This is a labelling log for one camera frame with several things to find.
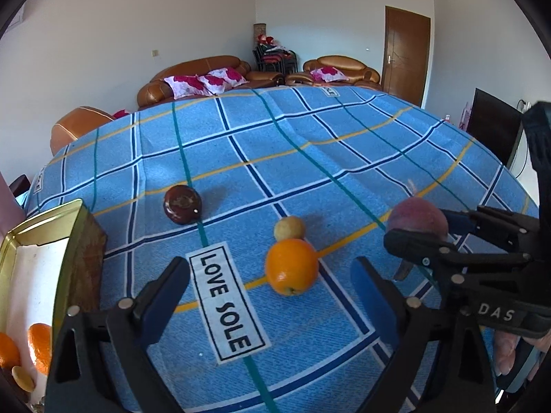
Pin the blue plaid tablecloth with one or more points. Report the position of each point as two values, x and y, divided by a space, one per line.
301 159

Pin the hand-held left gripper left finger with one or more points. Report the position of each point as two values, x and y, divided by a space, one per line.
160 305

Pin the black chairs with red items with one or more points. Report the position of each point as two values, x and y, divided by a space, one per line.
275 56

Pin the brown wooden door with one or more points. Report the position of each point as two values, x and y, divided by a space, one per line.
404 51

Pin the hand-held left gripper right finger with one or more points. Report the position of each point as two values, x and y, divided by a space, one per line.
373 305

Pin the pink purple round fruit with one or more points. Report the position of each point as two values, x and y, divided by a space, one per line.
417 219

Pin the small yellow fruit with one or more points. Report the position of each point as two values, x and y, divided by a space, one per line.
289 228
22 378

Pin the brown leather armchair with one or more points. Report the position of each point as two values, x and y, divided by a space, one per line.
77 127

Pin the golden metal tin box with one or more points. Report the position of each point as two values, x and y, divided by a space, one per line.
81 241

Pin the black television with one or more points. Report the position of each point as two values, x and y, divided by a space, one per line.
495 124

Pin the small brown leather sofa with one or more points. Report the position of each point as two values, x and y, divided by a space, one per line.
344 64

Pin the person's right hand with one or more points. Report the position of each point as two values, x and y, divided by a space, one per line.
508 350

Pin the orange mandarin with stem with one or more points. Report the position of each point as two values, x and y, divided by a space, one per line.
41 346

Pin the floral pink cushion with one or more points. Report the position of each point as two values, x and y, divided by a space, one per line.
122 114
185 85
328 74
224 78

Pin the long brown leather sofa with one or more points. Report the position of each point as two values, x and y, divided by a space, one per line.
193 66

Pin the dark red round fruit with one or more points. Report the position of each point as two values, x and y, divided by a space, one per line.
181 204

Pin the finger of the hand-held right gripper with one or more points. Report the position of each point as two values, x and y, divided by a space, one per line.
495 228
430 251

